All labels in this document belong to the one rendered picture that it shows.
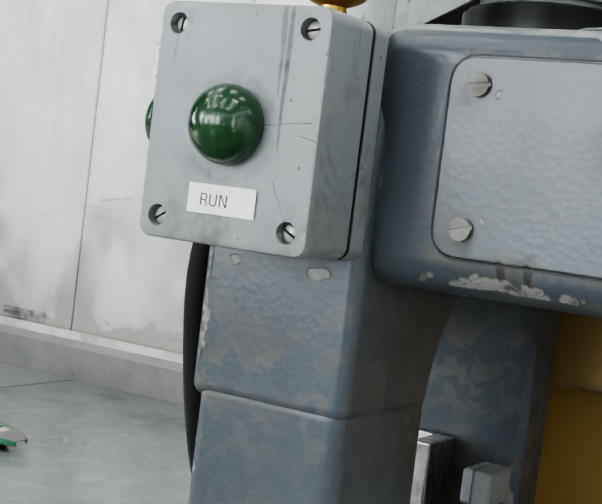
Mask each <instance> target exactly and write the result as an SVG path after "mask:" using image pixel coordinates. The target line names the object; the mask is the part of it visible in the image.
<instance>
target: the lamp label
mask: <svg viewBox="0 0 602 504"><path fill-rule="evenodd" d="M256 192H257V190H252V189H244V188H236V187H228V186H221V185H213V184H205V183H197V182H190V184H189V193H188V201H187V210H186V211H191V212H199V213H206V214H213V215H220V216H227V217H234V218H241V219H248V220H253V217H254V208H255V200H256Z"/></svg>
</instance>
